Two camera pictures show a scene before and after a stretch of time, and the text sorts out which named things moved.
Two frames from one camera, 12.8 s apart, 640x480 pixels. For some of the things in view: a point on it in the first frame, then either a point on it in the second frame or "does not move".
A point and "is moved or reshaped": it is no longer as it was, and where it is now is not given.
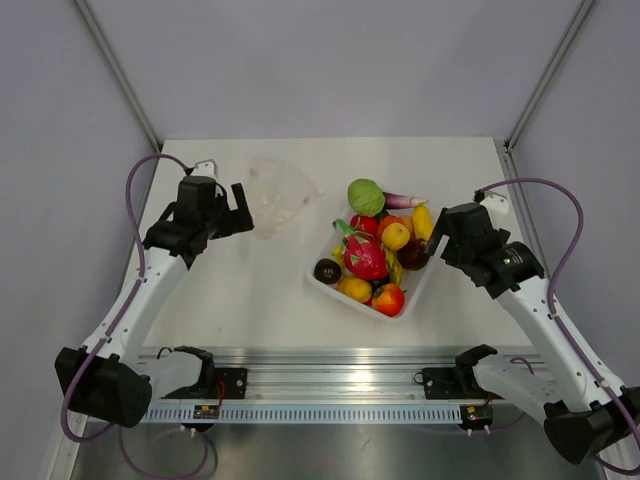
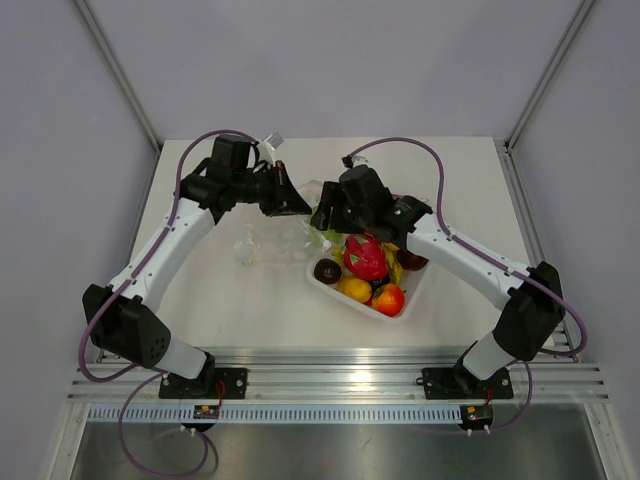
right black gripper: [441, 228] -> [333, 195]
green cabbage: [365, 197] is moved or reshaped
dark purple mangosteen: [327, 271] does not move
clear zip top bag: [277, 191] is moved or reshaped
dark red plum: [414, 254] does not move
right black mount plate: [451, 383] does not move
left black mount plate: [215, 383] does not move
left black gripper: [237, 220] -> [284, 199]
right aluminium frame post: [573, 31] does not move
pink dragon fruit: [363, 257] does not move
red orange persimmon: [389, 299] does not move
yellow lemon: [355, 287] does not move
